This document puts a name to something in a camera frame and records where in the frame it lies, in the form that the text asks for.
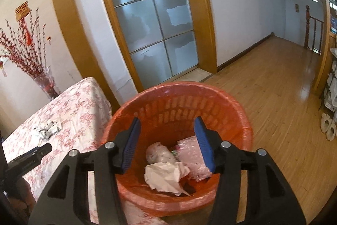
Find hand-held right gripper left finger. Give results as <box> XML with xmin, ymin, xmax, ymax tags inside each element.
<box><xmin>28</xmin><ymin>117</ymin><xmax>142</xmax><ymax>225</ymax></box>

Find pink bubble plastic bag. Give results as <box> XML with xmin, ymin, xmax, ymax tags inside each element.
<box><xmin>176</xmin><ymin>135</ymin><xmax>212</xmax><ymax>182</ymax></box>

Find floral tablecloth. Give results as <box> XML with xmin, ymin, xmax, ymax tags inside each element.
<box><xmin>1</xmin><ymin>77</ymin><xmax>158</xmax><ymax>225</ymax></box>

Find white slipper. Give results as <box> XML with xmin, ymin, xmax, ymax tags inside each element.
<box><xmin>321</xmin><ymin>112</ymin><xmax>333</xmax><ymax>133</ymax></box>
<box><xmin>326</xmin><ymin>120</ymin><xmax>337</xmax><ymax>141</ymax></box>

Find red berry branches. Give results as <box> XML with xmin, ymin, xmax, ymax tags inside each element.
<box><xmin>0</xmin><ymin>6</ymin><xmax>49</xmax><ymax>78</ymax></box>

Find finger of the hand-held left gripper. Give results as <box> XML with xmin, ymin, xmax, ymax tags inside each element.
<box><xmin>7</xmin><ymin>142</ymin><xmax>53</xmax><ymax>173</ymax></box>

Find white paper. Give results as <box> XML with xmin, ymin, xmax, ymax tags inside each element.
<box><xmin>144</xmin><ymin>160</ymin><xmax>191</xmax><ymax>197</ymax></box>

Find wooden stair railing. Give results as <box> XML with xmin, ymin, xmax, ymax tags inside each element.
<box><xmin>304</xmin><ymin>5</ymin><xmax>324</xmax><ymax>55</ymax></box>

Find red gold wall ornament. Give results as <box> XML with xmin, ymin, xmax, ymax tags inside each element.
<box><xmin>14</xmin><ymin>2</ymin><xmax>33</xmax><ymax>45</ymax></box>

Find frosted glass door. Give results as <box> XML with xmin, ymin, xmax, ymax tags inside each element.
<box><xmin>101</xmin><ymin>0</ymin><xmax>199</xmax><ymax>88</ymax></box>

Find yellow wooden door frame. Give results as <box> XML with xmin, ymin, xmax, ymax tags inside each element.
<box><xmin>313</xmin><ymin>0</ymin><xmax>335</xmax><ymax>96</ymax></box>
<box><xmin>47</xmin><ymin>0</ymin><xmax>218</xmax><ymax>112</ymax></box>

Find crumpled white black wrapper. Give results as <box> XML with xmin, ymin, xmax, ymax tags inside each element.
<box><xmin>33</xmin><ymin>121</ymin><xmax>63</xmax><ymax>140</ymax></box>

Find glass vase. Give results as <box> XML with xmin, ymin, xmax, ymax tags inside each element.
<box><xmin>33</xmin><ymin>67</ymin><xmax>60</xmax><ymax>100</ymax></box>

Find clear plastic wrap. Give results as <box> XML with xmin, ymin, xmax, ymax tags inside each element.
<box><xmin>146</xmin><ymin>141</ymin><xmax>177</xmax><ymax>163</ymax></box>

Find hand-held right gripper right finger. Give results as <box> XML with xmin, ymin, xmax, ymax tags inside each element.
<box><xmin>194</xmin><ymin>116</ymin><xmax>307</xmax><ymax>225</ymax></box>

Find metal shelf rack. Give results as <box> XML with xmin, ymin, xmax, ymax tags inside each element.
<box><xmin>322</xmin><ymin>48</ymin><xmax>337</xmax><ymax>112</ymax></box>

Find orange plastic waste basket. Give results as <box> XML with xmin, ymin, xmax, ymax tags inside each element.
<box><xmin>101</xmin><ymin>82</ymin><xmax>254</xmax><ymax>217</ymax></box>

